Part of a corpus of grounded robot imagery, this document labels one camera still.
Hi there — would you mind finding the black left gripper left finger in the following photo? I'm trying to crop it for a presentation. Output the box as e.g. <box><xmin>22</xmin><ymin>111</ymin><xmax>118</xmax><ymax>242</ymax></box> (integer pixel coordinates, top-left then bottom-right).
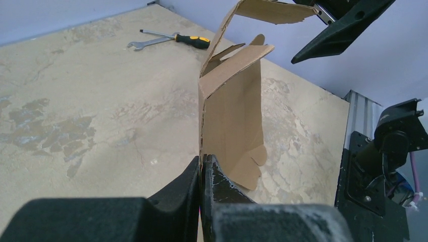
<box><xmin>1</xmin><ymin>157</ymin><xmax>199</xmax><ymax>241</ymax></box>

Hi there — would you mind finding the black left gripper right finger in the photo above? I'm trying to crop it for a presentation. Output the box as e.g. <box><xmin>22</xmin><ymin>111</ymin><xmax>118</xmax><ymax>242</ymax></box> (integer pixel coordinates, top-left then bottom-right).
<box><xmin>200</xmin><ymin>155</ymin><xmax>353</xmax><ymax>241</ymax></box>

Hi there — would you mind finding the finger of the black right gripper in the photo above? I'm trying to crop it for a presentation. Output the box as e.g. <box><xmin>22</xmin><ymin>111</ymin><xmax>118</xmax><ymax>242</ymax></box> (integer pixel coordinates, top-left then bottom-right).
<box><xmin>291</xmin><ymin>0</ymin><xmax>395</xmax><ymax>64</ymax></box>

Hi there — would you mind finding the brown cardboard box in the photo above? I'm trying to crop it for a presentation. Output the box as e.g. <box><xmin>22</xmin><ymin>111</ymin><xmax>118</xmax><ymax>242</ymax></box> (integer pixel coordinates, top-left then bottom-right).
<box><xmin>198</xmin><ymin>1</ymin><xmax>316</xmax><ymax>190</ymax></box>

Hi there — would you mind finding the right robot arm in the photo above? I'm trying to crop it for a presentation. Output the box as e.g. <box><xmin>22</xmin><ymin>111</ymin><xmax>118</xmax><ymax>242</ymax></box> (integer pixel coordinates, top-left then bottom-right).
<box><xmin>291</xmin><ymin>1</ymin><xmax>427</xmax><ymax>213</ymax></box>

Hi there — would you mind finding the yellow black screwdriver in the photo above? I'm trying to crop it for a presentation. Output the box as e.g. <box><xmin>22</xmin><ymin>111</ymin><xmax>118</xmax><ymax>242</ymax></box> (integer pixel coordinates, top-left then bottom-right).
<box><xmin>139</xmin><ymin>29</ymin><xmax>211</xmax><ymax>49</ymax></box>

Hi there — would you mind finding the silver wrench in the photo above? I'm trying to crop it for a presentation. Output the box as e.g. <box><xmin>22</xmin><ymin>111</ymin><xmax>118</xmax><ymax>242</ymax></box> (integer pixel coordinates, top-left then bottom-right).
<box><xmin>127</xmin><ymin>33</ymin><xmax>176</xmax><ymax>51</ymax></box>

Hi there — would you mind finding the aluminium frame rail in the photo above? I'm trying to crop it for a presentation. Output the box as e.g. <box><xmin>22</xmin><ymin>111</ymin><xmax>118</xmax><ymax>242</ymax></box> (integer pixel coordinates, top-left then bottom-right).
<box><xmin>344</xmin><ymin>90</ymin><xmax>384</xmax><ymax>149</ymax></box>

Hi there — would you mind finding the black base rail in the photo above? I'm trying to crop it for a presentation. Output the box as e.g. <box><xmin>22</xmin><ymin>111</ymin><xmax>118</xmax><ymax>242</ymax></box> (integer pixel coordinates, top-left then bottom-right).
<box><xmin>334</xmin><ymin>131</ymin><xmax>410</xmax><ymax>241</ymax></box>

